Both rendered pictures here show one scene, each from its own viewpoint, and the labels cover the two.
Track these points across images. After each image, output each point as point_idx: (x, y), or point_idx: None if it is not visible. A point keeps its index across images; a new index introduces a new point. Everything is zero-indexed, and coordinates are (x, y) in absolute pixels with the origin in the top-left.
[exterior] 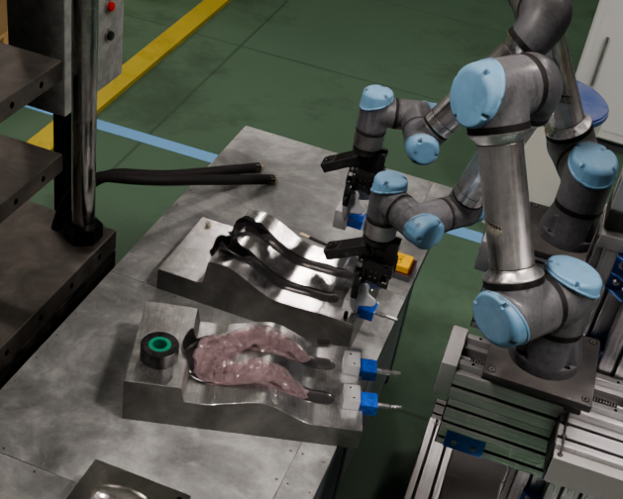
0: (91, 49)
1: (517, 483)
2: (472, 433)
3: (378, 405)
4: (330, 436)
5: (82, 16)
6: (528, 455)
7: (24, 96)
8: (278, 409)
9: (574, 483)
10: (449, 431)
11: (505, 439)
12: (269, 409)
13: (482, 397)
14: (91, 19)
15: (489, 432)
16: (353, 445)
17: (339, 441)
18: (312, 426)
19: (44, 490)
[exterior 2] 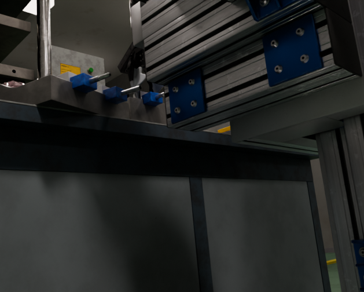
0: (43, 57)
1: (342, 237)
2: (170, 61)
3: (90, 78)
4: (29, 94)
5: (39, 40)
6: (221, 39)
7: None
8: None
9: None
10: (170, 99)
11: (195, 39)
12: None
13: (164, 10)
14: (43, 42)
15: (181, 44)
16: (47, 95)
17: (36, 96)
18: (16, 88)
19: None
